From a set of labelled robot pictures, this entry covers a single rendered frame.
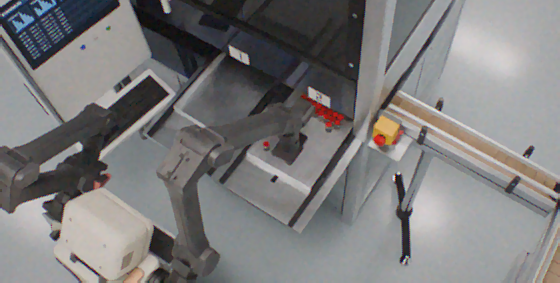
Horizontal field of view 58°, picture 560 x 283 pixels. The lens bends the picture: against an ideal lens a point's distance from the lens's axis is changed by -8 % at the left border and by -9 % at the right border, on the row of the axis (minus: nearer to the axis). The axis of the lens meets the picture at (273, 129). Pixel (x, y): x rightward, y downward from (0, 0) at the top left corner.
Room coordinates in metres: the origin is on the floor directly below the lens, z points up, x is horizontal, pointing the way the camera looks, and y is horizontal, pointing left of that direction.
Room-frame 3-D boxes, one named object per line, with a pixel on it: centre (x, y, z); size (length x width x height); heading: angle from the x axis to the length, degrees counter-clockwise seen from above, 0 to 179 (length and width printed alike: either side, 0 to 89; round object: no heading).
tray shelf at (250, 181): (0.99, 0.06, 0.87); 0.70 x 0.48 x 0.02; 48
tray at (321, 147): (0.92, -0.11, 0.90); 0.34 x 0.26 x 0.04; 139
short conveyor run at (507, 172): (0.76, -0.68, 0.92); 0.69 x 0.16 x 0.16; 48
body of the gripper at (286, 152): (0.75, -0.04, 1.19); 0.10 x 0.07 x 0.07; 138
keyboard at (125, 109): (1.17, 0.59, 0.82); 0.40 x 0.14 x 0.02; 127
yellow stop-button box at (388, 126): (0.85, -0.37, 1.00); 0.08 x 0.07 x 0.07; 138
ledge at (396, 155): (0.87, -0.41, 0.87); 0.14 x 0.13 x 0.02; 138
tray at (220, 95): (1.15, 0.15, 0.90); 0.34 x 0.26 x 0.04; 138
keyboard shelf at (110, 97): (1.21, 0.62, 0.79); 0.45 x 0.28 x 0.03; 127
